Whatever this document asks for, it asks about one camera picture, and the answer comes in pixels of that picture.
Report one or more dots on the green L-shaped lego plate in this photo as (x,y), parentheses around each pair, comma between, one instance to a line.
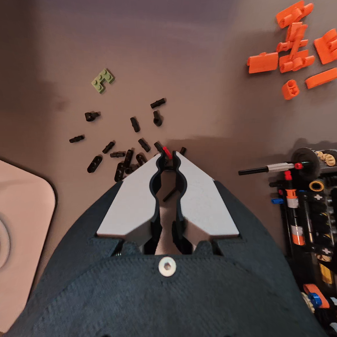
(102,80)

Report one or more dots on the red lego pin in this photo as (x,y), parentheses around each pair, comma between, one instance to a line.
(166,152)

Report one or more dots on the scatter of black lego pieces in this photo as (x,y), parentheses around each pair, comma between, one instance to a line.
(135,124)

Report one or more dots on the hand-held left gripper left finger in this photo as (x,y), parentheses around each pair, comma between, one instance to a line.
(126,210)

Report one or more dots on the group of orange lego pieces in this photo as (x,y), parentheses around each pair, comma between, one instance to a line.
(263,63)

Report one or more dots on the white book stand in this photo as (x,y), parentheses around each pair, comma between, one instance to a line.
(26,210)

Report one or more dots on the partly built lego vehicle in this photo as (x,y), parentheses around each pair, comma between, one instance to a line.
(310,223)

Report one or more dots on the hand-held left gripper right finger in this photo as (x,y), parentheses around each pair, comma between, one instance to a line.
(208,210)

